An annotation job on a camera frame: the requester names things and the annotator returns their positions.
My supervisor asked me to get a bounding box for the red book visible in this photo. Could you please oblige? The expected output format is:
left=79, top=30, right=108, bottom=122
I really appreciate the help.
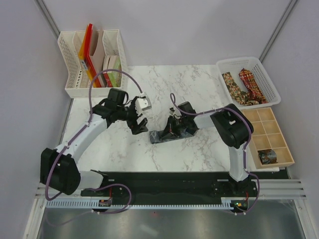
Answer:
left=103, top=55, right=113, bottom=87

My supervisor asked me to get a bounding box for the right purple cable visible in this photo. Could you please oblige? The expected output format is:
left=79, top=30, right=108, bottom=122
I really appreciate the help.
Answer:
left=169, top=93, right=261, bottom=197

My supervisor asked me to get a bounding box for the wooden compartment box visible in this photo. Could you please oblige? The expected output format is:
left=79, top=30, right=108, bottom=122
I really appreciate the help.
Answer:
left=243, top=108, right=295, bottom=170

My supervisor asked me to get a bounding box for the purple cable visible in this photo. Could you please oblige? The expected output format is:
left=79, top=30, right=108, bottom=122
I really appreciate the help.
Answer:
left=44, top=69, right=146, bottom=202
left=169, top=93, right=261, bottom=197

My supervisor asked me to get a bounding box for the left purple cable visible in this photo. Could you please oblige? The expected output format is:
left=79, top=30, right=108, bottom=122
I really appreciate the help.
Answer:
left=44, top=69, right=146, bottom=202

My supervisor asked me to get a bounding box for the green book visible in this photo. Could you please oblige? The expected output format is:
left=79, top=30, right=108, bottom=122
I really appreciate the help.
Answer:
left=108, top=55, right=122, bottom=87

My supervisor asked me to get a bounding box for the rolled dark tie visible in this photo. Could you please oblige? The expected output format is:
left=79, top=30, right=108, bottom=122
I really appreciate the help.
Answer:
left=258, top=149, right=277, bottom=165

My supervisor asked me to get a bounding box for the gold patterned tie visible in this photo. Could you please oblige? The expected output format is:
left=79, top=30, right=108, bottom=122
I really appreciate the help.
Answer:
left=222, top=72, right=258, bottom=106

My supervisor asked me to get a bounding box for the white file organizer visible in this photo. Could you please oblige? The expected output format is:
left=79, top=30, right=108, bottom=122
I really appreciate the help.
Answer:
left=58, top=29, right=128, bottom=99

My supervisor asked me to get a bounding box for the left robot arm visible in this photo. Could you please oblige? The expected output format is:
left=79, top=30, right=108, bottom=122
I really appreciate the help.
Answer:
left=40, top=88, right=152, bottom=201

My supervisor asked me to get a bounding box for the aluminium rail frame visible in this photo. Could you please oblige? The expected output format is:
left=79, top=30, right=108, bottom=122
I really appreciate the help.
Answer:
left=23, top=170, right=318, bottom=239

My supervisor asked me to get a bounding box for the white plastic basket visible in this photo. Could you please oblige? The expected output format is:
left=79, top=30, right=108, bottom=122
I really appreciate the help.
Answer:
left=216, top=57, right=281, bottom=110

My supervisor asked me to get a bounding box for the orange red folder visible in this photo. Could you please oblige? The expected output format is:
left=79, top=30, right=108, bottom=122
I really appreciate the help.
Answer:
left=78, top=23, right=95, bottom=82

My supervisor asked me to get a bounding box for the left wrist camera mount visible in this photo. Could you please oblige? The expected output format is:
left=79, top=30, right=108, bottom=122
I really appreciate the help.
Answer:
left=135, top=97, right=152, bottom=112

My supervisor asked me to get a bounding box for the white cable duct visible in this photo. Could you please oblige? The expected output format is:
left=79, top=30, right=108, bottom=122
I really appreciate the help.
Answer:
left=45, top=199, right=234, bottom=210

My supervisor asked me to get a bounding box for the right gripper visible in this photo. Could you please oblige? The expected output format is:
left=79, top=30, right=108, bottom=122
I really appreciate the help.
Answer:
left=160, top=116, right=187, bottom=140

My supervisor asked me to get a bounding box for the blue grey floral tie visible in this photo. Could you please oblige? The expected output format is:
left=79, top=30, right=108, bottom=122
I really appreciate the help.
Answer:
left=150, top=128, right=198, bottom=144

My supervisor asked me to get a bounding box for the red patterned tie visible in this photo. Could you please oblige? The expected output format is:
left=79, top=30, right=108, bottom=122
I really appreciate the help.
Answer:
left=239, top=68, right=268, bottom=104

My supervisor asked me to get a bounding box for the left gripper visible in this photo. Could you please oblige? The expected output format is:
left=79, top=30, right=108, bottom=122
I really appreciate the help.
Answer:
left=117, top=97, right=148, bottom=135

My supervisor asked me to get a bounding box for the beige cardboard folder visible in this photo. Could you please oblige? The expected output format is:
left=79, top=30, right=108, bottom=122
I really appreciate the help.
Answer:
left=89, top=27, right=105, bottom=75

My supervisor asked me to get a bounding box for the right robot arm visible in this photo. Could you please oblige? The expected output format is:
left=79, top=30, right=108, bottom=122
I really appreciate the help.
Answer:
left=150, top=102, right=254, bottom=196

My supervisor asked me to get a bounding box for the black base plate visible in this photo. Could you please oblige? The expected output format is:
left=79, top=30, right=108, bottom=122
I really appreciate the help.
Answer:
left=81, top=172, right=258, bottom=206

